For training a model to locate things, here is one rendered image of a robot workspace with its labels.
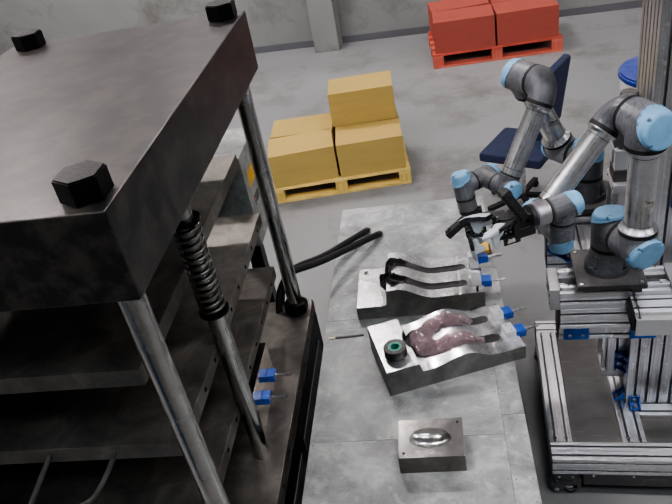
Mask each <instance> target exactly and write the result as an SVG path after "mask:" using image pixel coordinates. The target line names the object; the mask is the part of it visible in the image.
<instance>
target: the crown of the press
mask: <svg viewBox="0 0 672 504"><path fill-rule="evenodd" d="M205 10H206V14H207V16H203V17H197V18H190V19H184V20H177V21H171V22H164V23H158V24H152V25H145V26H139V27H132V28H126V29H119V30H113V31H106V32H100V33H93V34H87V35H80V36H74V37H68V38H61V39H55V40H48V41H45V38H44V36H43V33H42V31H41V30H40V29H30V30H26V31H22V32H18V33H17V34H15V35H14V36H12V38H11V39H12V42H13V44H14V47H13V48H11V49H10V50H8V51H7V52H5V53H4V54H2V55H1V56H0V312H7V311H19V310H30V309H42V308H53V307H64V306H76V305H87V304H99V303H110V302H122V301H133V300H140V299H141V298H142V296H143V294H144V292H145V290H146V288H147V286H148V284H149V282H150V280H151V278H152V276H153V274H154V272H155V270H156V269H157V267H158V265H159V263H160V261H161V259H162V257H163V255H164V253H165V251H166V249H167V247H168V245H169V243H170V241H171V239H172V237H173V235H174V233H175V231H176V229H177V227H178V225H179V223H180V221H181V219H182V217H183V215H184V213H185V211H186V209H187V207H188V205H189V203H190V201H191V199H192V197H193V196H194V194H195V192H196V190H197V188H198V186H199V184H200V182H201V180H202V178H203V176H204V174H205V172H206V170H207V168H208V166H209V164H210V162H211V160H212V158H213V156H214V154H215V152H216V150H217V148H218V146H219V144H220V142H221V140H222V138H223V136H224V134H225V132H226V130H227V128H228V126H229V124H230V123H231V121H232V119H233V117H234V115H235V113H236V111H237V109H238V107H239V105H240V103H241V101H242V99H243V97H244V95H245V93H246V91H247V89H248V87H249V85H250V83H251V81H252V79H253V77H254V75H255V73H256V71H257V69H258V64H257V60H256V55H255V51H254V47H253V43H252V38H251V34H250V30H249V26H248V21H247V17H246V13H245V11H244V10H242V11H237V9H236V5H235V1H234V0H216V1H212V2H209V3H208V4H207V5H206V7H205Z"/></svg>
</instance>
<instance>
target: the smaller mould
mask: <svg viewBox="0 0 672 504"><path fill-rule="evenodd" d="M398 461H399V466H400V472H401V473H425V472H449V471H467V466H466V455H465V444H464V434H463V423H462V417H457V418H439V419H420V420H401V421H398Z"/></svg>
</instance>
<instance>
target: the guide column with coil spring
mask: <svg viewBox="0 0 672 504"><path fill-rule="evenodd" d="M193 216H194V215H193V212H192V209H191V206H190V203H189V205H188V207H187V209H186V211H185V213H184V215H183V217H182V219H181V221H180V223H179V224H182V223H186V222H188V221H190V220H191V219H192V218H193ZM196 225H197V224H196ZM196 225H195V226H193V227H191V228H189V229H186V230H181V231H176V232H177V234H184V233H187V232H190V231H191V230H193V229H194V228H195V227H196ZM198 233H199V231H198V230H197V231H196V232H195V233H193V234H191V235H189V236H186V237H182V238H179V241H187V240H190V239H192V238H194V237H195V236H196V235H197V234H198ZM200 240H201V237H199V238H198V239H197V240H195V241H193V242H191V243H188V244H184V245H181V247H182V248H189V247H192V246H194V245H196V244H197V243H199V242H200ZM202 248H203V243H202V244H201V245H200V246H199V247H197V248H195V249H193V250H190V251H183V252H184V255H190V254H194V253H196V252H198V251H199V250H201V249H202ZM205 253H206V252H205V250H204V251H203V252H202V253H201V254H199V255H197V256H195V257H192V258H186V261H189V262H190V261H195V260H197V259H199V258H201V257H202V256H203V255H204V254H205ZM207 260H208V258H207V257H206V258H205V259H204V260H203V261H201V262H199V263H197V264H193V265H188V267H189V268H196V267H199V266H201V265H203V264H204V263H205V262H206V261H207ZM209 267H210V264H208V265H207V266H206V267H204V268H203V269H200V270H198V271H190V272H191V274H193V275H196V274H200V273H202V272H204V271H206V270H207V269H208V268H209ZM211 273H212V270H211V271H210V272H209V273H207V274H206V275H204V276H201V277H198V278H193V281H201V280H203V279H206V278H207V277H209V276H210V275H211ZM213 280H214V276H213V277H212V278H211V279H210V280H208V281H207V282H204V283H201V284H195V287H204V286H206V285H208V284H210V283H211V282H212V281H213ZM215 286H216V282H215V284H214V285H213V286H211V287H210V288H208V289H205V290H200V291H197V292H198V293H199V294H203V293H207V292H209V291H211V290H212V289H213V288H214V287H215ZM217 292H218V289H217V290H216V291H215V292H214V293H212V294H210V295H208V296H204V297H199V298H200V300H206V299H209V298H211V297H213V296H215V295H216V294H217ZM219 299H220V295H219V296H218V297H217V298H216V299H215V300H213V301H211V302H208V303H201V304H202V306H209V305H212V304H214V303H216V302H217V301H218V300H219ZM221 305H222V301H221V303H219V304H218V305H217V306H215V307H213V308H210V309H204V312H211V311H214V310H216V309H218V308H219V307H220V306H221ZM208 324H209V327H210V330H211V332H212V335H213V338H214V341H215V343H216V345H217V348H218V351H219V354H220V358H221V361H222V364H223V367H224V370H225V372H226V375H227V378H228V381H229V384H230V387H231V390H232V392H233V395H234V398H235V401H236V403H237V405H238V408H239V411H240V414H241V418H242V421H243V424H244V427H245V430H246V432H247V435H248V438H249V441H250V444H251V447H252V450H253V452H254V455H255V458H256V459H257V460H265V459H267V458H268V457H269V456H270V455H271V450H270V447H269V444H268V441H267V438H266V435H265V432H264V428H263V425H262V422H261V419H260V416H259V413H258V410H257V407H256V404H255V401H254V398H253V395H252V392H251V389H250V386H249V383H248V380H247V377H246V374H245V371H244V368H243V365H242V361H241V358H240V355H239V352H238V349H237V346H236V343H235V340H234V337H233V334H232V331H231V328H230V325H229V322H228V319H227V316H226V315H225V316H223V317H222V318H220V319H217V320H214V321H208Z"/></svg>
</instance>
